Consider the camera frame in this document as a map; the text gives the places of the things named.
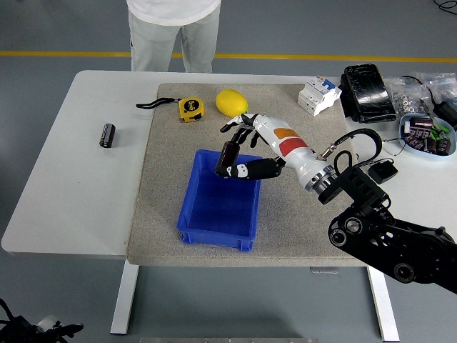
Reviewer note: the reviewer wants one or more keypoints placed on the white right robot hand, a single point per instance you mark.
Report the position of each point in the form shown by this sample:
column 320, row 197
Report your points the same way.
column 289, row 146

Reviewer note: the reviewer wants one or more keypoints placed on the black-white left robot hand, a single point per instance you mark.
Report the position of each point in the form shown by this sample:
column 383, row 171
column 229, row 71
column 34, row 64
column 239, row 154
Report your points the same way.
column 53, row 323

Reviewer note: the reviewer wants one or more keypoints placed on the dark brown cylindrical battery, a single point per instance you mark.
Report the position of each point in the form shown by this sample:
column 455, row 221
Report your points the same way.
column 228, row 153

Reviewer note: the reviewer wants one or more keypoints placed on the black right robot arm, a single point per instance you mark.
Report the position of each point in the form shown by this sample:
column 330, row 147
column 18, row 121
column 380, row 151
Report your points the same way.
column 375, row 221

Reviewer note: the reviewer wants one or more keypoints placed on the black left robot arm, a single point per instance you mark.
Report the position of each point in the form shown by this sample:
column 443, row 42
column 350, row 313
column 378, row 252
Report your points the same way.
column 12, row 328

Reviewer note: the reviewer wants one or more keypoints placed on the blue plastic box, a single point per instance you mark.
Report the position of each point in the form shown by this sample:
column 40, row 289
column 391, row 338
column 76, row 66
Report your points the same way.
column 214, row 241

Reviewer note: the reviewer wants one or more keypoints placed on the brown battery in bowl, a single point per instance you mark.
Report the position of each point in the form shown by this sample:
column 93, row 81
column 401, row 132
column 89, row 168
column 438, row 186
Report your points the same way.
column 443, row 146
column 421, row 124
column 430, row 144
column 416, row 139

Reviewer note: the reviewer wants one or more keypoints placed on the black cylindrical battery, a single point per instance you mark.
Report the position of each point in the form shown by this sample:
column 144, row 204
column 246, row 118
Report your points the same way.
column 108, row 135

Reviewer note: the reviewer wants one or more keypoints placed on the white circuit breaker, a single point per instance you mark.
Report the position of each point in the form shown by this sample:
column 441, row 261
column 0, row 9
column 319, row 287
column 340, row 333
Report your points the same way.
column 317, row 94

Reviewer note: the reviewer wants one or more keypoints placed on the white table leg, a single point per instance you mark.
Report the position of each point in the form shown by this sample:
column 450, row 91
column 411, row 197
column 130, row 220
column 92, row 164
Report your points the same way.
column 123, row 303
column 383, row 307

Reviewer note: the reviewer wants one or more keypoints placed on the yellow lemon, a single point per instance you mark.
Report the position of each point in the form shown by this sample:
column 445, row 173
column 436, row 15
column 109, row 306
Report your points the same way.
column 230, row 101

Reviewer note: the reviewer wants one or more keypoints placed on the grey-brown mat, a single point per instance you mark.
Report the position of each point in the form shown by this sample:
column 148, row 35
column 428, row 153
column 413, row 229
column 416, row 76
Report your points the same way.
column 285, row 228

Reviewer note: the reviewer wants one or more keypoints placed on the black wrapped pack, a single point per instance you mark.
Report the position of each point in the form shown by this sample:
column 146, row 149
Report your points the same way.
column 367, row 93

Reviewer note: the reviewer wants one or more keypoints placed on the small black power adapter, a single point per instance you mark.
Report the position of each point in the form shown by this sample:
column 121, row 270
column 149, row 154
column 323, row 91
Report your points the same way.
column 385, row 173

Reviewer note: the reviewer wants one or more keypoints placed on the yellow tape measure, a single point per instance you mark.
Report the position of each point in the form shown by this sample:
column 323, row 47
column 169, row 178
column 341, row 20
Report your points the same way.
column 192, row 109

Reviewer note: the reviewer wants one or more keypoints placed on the plastic bag of washers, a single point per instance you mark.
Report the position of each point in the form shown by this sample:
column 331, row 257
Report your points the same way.
column 407, row 96

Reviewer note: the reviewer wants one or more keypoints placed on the green plastic connector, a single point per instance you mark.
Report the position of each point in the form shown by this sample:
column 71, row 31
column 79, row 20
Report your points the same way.
column 439, row 133

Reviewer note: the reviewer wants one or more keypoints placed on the light blue bowl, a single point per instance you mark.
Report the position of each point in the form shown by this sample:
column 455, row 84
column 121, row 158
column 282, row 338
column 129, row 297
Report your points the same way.
column 453, row 141

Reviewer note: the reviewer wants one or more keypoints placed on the clear plastic bag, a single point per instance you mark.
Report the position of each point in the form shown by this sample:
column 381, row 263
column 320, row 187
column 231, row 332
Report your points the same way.
column 442, row 84

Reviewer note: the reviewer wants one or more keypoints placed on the person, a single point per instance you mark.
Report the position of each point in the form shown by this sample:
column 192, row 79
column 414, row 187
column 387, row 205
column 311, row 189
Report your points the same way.
column 157, row 35

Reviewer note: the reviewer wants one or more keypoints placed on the grey under-table bracket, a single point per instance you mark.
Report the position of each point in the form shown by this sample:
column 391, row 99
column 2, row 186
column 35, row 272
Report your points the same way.
column 324, row 270

